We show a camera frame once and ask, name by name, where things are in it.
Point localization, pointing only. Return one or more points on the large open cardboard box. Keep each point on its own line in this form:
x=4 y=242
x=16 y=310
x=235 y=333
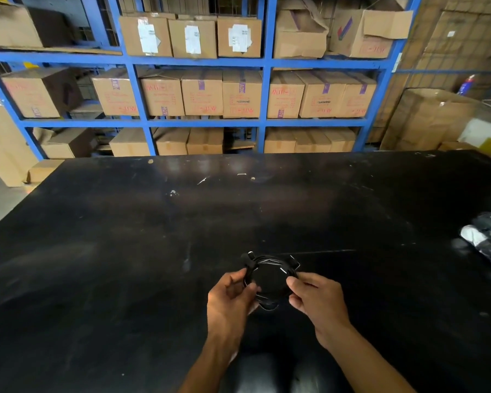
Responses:
x=423 y=122

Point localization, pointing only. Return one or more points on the row of red-printed cardboard boxes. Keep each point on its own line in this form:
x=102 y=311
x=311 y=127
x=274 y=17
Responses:
x=204 y=94

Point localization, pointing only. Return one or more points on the crumpled open cardboard box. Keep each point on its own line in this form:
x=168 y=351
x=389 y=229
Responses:
x=300 y=34

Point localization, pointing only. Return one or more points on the cardboard box with white label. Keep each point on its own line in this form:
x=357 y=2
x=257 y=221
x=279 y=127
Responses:
x=193 y=38
x=239 y=36
x=147 y=36

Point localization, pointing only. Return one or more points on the person's left hand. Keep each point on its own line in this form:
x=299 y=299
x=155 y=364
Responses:
x=225 y=311

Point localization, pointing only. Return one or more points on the blue metal shelf rack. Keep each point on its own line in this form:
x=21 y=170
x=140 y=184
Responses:
x=266 y=63

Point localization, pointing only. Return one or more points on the person's right hand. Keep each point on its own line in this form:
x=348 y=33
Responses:
x=325 y=306

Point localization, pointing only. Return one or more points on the tall cardboard box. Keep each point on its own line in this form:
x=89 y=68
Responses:
x=2 y=143

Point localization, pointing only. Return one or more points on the person's right forearm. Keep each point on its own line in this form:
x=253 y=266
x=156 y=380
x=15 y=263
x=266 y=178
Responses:
x=362 y=364

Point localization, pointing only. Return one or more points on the person's left thumb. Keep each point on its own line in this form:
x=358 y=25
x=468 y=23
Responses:
x=235 y=275

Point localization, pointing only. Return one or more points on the person's left forearm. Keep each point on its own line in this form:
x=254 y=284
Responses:
x=208 y=368

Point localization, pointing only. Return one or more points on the person's right thumb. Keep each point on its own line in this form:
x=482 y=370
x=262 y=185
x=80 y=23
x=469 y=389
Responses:
x=298 y=287

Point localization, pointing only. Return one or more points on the dark worn cardboard box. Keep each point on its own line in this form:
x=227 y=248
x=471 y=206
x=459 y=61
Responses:
x=12 y=26

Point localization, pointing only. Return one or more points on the small flat cardboard box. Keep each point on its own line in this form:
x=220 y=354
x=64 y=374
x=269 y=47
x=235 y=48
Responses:
x=43 y=169

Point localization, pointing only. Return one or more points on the red and blue spray bottle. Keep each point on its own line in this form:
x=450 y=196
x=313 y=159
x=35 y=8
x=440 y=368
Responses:
x=466 y=85

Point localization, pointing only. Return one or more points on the open cardboard box, purple mark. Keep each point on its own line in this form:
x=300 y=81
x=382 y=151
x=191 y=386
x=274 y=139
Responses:
x=362 y=34

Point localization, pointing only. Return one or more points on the row of plain cardboard boxes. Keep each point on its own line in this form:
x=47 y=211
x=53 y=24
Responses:
x=204 y=141

